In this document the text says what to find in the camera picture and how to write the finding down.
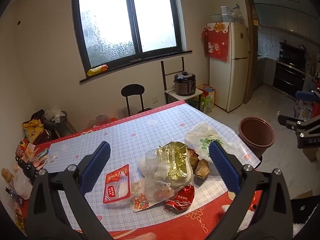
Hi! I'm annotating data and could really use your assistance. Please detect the brown trash bin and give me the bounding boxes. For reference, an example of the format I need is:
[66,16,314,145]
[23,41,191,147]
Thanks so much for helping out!
[238,117,275,157]

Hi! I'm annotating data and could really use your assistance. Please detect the black windowsill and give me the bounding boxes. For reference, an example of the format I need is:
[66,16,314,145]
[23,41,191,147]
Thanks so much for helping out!
[79,50,193,84]

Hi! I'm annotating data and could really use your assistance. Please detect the red printed cloth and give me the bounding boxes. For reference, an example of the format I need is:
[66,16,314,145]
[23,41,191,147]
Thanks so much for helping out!
[202,22,230,62]

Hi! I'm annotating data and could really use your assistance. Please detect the crumpled clear plastic bag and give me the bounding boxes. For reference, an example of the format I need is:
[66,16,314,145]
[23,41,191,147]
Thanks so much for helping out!
[45,106,66,123]

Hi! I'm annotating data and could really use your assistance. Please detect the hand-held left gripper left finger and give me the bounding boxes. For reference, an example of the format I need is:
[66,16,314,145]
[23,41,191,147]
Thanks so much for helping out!
[25,141,112,240]

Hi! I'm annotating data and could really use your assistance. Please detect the pink and teal spoons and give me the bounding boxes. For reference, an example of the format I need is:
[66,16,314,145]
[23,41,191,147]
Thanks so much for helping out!
[31,147,50,168]

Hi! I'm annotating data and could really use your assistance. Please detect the brown paper bag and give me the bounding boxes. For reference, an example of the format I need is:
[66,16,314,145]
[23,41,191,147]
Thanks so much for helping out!
[187,149,212,179]

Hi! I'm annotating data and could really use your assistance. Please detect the clear plastic container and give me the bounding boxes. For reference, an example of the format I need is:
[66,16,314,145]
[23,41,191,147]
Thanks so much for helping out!
[139,150,193,200]

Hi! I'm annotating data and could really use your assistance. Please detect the gold foil bag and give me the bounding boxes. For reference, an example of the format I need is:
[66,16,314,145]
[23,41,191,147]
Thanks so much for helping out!
[155,142,193,183]

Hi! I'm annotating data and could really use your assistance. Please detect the yellow snack packet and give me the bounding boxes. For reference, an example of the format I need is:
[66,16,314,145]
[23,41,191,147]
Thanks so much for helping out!
[87,65,108,77]

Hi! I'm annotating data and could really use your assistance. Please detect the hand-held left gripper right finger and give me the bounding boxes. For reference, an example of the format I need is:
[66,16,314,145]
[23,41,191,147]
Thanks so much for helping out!
[209,141,294,240]

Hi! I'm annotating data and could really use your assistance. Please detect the white plastic container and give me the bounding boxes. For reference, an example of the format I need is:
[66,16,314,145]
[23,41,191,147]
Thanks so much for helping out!
[220,5,232,22]

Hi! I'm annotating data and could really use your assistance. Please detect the floral print wrapper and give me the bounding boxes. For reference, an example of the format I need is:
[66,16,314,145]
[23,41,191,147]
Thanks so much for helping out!
[130,180,175,213]

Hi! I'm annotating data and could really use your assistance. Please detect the black frame window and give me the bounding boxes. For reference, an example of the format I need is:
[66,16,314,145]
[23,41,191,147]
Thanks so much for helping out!
[71,0,184,72]

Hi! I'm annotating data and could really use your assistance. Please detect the red snack packet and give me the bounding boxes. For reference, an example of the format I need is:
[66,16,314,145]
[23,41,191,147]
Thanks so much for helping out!
[16,140,28,155]

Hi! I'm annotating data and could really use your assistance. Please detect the red label clear packet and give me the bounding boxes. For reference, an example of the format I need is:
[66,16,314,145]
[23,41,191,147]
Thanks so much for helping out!
[102,164,132,205]

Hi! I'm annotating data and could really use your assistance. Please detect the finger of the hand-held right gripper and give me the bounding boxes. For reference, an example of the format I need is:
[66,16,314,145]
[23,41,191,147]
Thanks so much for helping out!
[295,90,320,104]
[278,114,320,136]

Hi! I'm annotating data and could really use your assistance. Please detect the wooden door frame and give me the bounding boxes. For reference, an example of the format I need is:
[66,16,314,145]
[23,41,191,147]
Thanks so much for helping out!
[240,0,258,104]

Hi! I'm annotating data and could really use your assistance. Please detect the green yellow shopping bag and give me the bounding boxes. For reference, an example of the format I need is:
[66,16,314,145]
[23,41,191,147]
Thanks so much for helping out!
[196,84,216,114]

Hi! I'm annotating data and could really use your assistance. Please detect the clear plastic bag with greens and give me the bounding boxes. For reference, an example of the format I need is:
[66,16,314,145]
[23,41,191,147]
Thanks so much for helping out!
[184,122,243,160]

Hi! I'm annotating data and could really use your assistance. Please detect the black round chair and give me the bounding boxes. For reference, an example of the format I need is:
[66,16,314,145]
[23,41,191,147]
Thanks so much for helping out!
[121,84,153,117]

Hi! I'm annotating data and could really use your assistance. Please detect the plaid plastic tablecloth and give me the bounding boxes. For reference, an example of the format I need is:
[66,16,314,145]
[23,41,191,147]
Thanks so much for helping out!
[37,100,263,233]

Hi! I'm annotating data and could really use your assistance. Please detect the cardboard box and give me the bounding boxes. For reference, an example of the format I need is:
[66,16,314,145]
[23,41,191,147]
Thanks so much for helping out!
[302,147,320,163]

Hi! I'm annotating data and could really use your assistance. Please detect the black kitchen stove unit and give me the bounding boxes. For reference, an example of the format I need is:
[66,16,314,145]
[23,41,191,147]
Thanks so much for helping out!
[272,42,307,98]

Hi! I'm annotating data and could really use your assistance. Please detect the kitchen wall cabinets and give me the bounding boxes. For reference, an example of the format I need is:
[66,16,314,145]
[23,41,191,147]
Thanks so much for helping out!
[251,0,320,40]

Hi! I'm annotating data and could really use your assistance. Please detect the clear plastic dish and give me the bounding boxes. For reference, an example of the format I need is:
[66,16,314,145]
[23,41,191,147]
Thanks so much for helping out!
[87,115,112,129]

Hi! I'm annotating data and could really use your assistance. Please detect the yellow snack bag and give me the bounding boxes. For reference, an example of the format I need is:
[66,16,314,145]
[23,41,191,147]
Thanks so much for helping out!
[23,119,45,144]

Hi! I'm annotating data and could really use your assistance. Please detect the black frame white rack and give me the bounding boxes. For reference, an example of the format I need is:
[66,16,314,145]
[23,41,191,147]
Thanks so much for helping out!
[161,57,203,105]

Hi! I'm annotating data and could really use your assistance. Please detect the dark cloth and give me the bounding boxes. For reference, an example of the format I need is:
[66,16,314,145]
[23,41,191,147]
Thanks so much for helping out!
[291,197,320,230]

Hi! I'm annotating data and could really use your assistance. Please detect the crushed red can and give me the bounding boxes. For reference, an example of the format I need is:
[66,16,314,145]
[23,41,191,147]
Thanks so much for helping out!
[164,185,195,214]

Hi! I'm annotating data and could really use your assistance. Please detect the clear glass jug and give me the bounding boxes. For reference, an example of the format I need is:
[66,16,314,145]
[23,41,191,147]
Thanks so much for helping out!
[230,4,244,23]

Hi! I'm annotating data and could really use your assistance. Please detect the black gourd ornament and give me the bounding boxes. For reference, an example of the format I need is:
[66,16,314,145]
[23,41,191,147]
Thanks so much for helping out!
[15,155,38,180]

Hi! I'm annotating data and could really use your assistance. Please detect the cream refrigerator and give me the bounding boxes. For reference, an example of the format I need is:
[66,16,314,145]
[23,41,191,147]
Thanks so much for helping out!
[206,22,250,112]

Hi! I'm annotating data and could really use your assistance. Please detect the electric pressure cooker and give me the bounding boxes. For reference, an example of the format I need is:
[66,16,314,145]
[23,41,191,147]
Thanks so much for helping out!
[174,71,196,96]

